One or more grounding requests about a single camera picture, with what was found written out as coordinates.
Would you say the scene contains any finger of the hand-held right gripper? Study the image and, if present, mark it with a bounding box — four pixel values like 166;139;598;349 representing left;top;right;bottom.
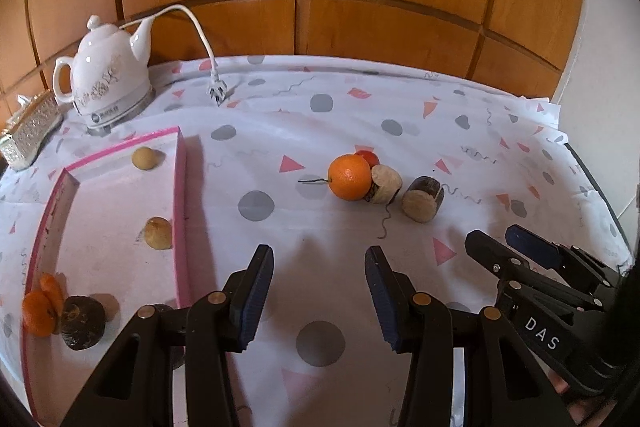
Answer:
464;230;603;312
504;224;623;295

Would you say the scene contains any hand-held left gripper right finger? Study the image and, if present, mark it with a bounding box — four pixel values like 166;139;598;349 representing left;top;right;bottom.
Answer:
364;246;576;427

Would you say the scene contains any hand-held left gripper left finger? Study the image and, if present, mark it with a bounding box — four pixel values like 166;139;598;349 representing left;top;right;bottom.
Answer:
60;244;275;427

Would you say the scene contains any dark round passion fruit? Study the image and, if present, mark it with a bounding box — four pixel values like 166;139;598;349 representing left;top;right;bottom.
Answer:
150;303;187;370

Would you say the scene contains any small yellow round fruit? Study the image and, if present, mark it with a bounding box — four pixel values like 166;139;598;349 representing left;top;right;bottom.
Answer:
144;217;173;251
132;146;157;170

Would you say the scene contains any pink shallow box tray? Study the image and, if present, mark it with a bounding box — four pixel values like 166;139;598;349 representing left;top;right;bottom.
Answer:
19;126;201;427

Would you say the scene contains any dark brown lumpy root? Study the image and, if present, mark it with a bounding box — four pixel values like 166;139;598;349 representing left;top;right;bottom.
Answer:
60;296;107;352

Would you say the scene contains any orange carrot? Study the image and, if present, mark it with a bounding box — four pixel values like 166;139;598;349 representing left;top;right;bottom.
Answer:
39;273;66;313

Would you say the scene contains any orange with green calyx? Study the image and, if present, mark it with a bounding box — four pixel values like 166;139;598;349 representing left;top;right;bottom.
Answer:
22;291;58;338

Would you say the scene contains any dark-skinned cut root piece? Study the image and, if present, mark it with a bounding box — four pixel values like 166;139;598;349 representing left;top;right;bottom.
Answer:
401;176;446;224

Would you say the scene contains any pale cut root piece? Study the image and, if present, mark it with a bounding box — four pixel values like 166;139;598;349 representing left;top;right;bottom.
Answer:
367;163;403;206

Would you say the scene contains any orange with stem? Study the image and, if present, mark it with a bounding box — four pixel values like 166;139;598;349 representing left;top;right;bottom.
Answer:
298;153;373;201

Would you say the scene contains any silver kettle power base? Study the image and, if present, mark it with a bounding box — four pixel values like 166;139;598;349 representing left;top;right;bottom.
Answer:
85;88;157;138

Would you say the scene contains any gold embossed tissue box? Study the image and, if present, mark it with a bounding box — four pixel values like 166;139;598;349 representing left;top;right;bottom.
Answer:
0;91;64;171

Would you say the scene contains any white floral ceramic kettle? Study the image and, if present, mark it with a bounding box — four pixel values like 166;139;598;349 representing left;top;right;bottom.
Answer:
53;15;155;122

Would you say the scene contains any white power cord with plug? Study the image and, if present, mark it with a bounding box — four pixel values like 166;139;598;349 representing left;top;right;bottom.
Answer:
120;4;230;106

